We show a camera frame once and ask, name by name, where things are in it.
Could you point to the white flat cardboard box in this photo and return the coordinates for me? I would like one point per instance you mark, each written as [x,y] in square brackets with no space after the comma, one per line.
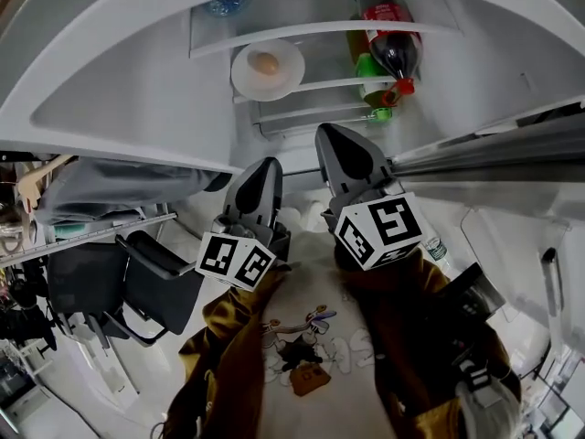
[105,373]

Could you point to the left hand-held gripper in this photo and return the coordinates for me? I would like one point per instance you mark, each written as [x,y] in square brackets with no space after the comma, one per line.
[219,254]

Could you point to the white metal frame table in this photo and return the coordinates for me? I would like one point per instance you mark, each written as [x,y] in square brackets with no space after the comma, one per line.
[91,236]

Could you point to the person's left forearm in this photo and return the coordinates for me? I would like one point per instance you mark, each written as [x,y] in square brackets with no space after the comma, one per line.
[228,359]

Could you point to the black mesh office chair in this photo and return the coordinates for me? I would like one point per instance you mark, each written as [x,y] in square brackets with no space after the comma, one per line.
[160,291]

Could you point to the person's right forearm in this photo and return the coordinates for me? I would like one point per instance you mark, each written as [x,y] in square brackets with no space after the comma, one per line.
[411,327]

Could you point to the clear bottle green label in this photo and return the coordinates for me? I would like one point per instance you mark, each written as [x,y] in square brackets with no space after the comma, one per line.
[436,249]

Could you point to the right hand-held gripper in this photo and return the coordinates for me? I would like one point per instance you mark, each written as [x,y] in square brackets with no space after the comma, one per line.
[384,227]

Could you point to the beige tape roll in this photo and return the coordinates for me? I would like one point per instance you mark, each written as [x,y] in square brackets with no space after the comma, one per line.
[16,238]

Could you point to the white refrigerator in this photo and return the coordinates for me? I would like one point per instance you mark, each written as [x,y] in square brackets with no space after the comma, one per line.
[137,62]

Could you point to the black waist-mounted device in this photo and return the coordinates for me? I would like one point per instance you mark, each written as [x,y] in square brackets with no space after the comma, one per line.
[471,304]

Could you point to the person's white printed sweatshirt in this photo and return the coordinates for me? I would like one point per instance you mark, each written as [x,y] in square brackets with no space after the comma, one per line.
[320,300]

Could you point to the white round plate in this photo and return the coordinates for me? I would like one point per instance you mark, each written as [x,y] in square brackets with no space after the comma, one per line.
[274,87]

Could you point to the brown egg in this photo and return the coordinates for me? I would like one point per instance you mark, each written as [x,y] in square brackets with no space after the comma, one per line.
[265,62]

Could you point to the green tea bottle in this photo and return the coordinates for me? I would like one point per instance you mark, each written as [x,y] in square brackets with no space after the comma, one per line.
[365,69]

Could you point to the wooden clothes hanger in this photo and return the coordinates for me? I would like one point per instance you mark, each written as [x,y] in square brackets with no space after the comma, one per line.
[32,185]

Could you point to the dark cola bottle red cap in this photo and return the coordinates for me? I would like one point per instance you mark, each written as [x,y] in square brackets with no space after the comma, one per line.
[395,53]

